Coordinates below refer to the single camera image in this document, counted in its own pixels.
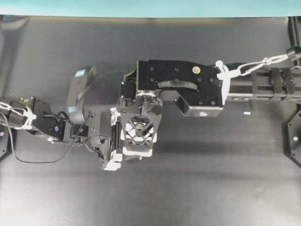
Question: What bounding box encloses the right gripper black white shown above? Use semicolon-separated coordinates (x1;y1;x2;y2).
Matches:
118;81;162;157

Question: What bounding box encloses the thin black cable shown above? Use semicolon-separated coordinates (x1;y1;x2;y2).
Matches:
0;112;82;164

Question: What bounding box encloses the white braided cable right arm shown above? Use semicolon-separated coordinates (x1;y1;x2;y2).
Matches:
215;53;290;105

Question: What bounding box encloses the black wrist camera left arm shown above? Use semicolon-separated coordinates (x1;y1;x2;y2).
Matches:
66;66;96;124

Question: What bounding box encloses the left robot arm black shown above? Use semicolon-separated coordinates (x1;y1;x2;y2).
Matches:
0;97;123;171

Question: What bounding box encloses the black frame post right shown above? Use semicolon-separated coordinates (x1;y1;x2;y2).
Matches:
288;16;301;68

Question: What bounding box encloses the black base plate left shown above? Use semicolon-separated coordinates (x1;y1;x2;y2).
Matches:
0;125;12;161

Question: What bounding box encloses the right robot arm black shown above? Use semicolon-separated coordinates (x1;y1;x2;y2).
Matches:
111;60;301;157

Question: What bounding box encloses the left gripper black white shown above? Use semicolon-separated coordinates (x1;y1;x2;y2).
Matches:
70;108;122;171

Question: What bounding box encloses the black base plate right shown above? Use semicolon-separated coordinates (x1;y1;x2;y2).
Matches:
282;110;301;168

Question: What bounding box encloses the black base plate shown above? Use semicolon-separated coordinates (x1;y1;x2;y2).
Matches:
0;125;12;161
282;110;301;168

